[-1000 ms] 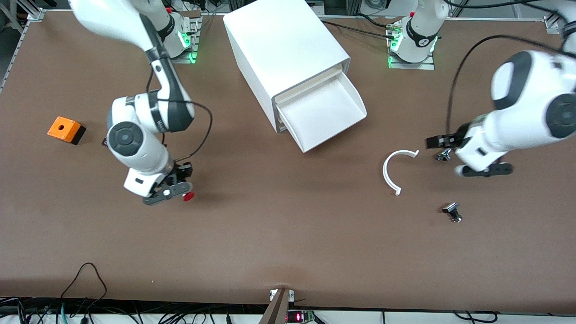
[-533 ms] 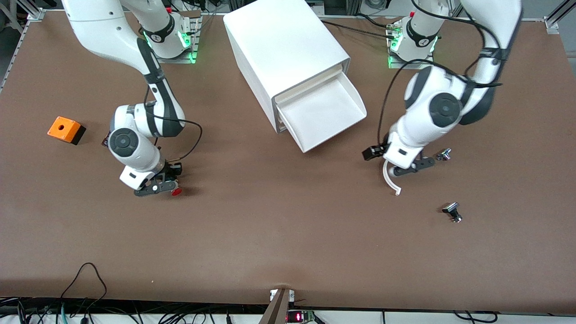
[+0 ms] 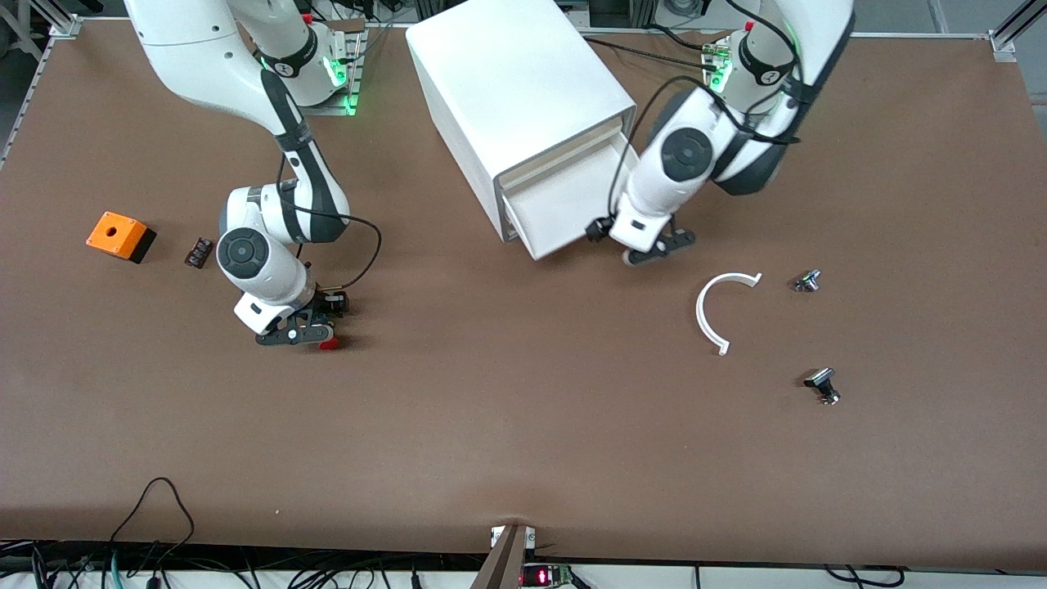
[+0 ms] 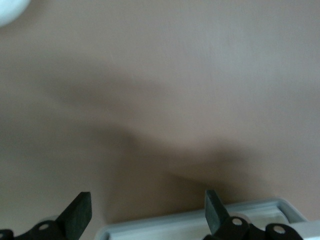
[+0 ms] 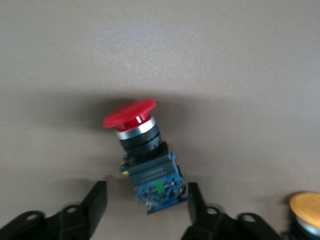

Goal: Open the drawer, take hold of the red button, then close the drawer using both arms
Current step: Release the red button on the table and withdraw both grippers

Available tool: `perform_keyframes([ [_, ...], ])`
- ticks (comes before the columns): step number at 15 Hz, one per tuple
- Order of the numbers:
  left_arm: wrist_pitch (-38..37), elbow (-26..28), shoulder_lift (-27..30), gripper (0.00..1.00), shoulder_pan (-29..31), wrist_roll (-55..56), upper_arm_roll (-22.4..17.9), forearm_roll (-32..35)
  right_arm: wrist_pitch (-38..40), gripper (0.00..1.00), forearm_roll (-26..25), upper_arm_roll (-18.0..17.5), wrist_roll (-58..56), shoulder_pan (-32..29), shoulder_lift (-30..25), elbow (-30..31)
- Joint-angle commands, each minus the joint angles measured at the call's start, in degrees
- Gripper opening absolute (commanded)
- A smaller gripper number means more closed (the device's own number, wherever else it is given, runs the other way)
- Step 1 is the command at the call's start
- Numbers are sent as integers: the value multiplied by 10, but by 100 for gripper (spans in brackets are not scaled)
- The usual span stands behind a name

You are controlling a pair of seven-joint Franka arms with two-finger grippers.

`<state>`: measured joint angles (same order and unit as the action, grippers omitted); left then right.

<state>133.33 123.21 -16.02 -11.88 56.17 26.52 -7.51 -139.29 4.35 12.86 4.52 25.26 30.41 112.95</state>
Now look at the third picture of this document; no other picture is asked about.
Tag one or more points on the brown camera mount post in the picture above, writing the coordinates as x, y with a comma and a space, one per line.
501, 564

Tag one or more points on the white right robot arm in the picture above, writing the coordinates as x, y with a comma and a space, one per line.
188, 49

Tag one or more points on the white semicircular plastic bracket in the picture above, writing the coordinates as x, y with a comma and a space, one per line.
699, 313

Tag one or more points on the small black contact block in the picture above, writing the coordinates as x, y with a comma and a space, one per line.
199, 253

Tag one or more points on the black button with grey cap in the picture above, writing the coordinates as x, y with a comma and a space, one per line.
820, 379

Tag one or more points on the white clamp bracket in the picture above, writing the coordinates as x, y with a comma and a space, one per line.
495, 537

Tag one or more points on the orange button enclosure box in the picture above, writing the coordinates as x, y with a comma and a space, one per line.
114, 231

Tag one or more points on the white drawer cabinet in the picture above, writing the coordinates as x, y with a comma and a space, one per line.
507, 74

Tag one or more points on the aluminium frame profile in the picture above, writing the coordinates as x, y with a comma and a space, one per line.
24, 98
1010, 33
61, 20

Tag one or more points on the beige cabinet drawer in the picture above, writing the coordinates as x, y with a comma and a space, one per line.
564, 204
556, 155

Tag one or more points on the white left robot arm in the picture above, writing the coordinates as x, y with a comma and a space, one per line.
810, 24

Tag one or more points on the red LED display module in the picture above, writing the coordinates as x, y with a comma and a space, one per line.
544, 577

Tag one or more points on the small chrome metal connector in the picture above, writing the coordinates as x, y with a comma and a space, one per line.
807, 281

